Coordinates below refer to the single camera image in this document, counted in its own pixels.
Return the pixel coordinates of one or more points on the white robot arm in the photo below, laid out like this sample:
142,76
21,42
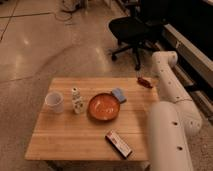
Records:
171,121

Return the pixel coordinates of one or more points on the orange ceramic bowl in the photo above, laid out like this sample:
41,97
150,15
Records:
104,107

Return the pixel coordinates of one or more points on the blue sponge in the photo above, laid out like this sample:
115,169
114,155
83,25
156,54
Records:
118,93

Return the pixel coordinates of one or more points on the white plastic bottle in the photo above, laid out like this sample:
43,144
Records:
77,101

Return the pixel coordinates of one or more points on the wooden table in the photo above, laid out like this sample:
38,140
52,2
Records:
78,137

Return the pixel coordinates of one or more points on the white cup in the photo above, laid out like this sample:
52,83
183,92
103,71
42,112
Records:
54,100

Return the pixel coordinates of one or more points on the black office chair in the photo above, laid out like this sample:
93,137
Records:
145,23

